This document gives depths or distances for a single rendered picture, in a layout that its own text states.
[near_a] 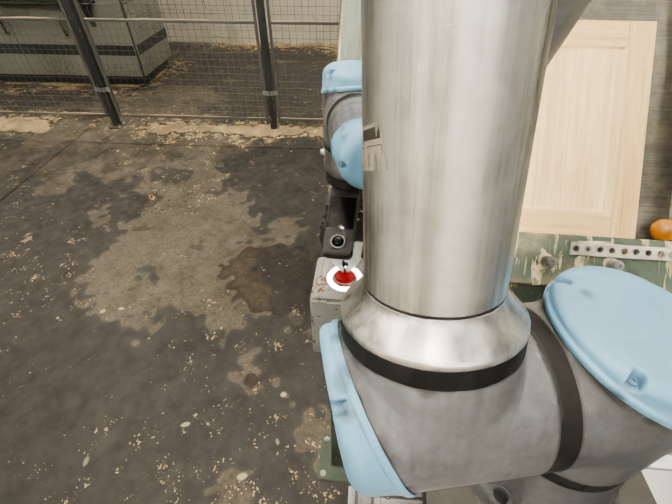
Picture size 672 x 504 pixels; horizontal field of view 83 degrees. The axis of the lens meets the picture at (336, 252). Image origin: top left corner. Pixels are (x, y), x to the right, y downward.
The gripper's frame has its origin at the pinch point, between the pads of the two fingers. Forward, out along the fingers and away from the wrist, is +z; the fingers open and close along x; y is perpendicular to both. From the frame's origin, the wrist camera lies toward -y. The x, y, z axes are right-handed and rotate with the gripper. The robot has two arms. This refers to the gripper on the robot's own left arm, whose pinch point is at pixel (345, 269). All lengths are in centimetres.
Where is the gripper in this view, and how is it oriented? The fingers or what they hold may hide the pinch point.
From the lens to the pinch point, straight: 72.0
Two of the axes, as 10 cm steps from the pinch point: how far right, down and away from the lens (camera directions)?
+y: 1.0, -6.7, 7.3
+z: 0.0, 7.4, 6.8
